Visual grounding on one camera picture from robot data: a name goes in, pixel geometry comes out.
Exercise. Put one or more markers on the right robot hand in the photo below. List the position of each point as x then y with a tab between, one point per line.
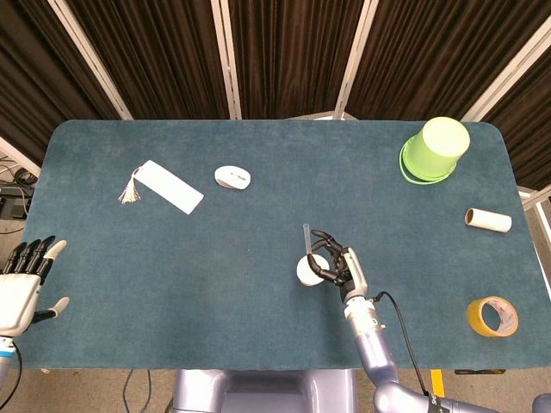
354	271

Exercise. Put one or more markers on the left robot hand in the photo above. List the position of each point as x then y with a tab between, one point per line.
15	297

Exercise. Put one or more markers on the clear plastic tube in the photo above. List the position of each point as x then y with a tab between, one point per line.
307	238

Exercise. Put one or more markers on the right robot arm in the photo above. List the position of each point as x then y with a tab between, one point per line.
374	348

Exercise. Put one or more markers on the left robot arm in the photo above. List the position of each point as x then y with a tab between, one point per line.
4	359

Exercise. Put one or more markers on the white floral paper cup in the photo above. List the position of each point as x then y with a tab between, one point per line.
305	274

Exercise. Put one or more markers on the yellow tape roll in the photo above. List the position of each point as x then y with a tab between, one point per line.
473	319

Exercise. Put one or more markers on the yellow floor tape strip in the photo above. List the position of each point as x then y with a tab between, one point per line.
437	380

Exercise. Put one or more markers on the blue felt table cloth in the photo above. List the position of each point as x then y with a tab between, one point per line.
215	279

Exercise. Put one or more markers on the lime green plastic bucket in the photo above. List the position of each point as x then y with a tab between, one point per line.
435	155

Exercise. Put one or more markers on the cardboard paper tube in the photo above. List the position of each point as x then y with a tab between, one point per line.
488	220

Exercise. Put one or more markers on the white computer mouse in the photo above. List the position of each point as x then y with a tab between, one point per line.
232	177

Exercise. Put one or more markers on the grey-blue robot torso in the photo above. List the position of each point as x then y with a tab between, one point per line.
258	391

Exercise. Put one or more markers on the white bookmark with tassel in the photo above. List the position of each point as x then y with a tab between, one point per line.
172	189

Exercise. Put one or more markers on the brown curtain panel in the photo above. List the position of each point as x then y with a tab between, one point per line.
292	56
430	56
34	77
529	129
159	56

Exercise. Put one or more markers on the white screen frame post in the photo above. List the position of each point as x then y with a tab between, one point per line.
538	202
17	155
227	56
508	77
88	56
357	56

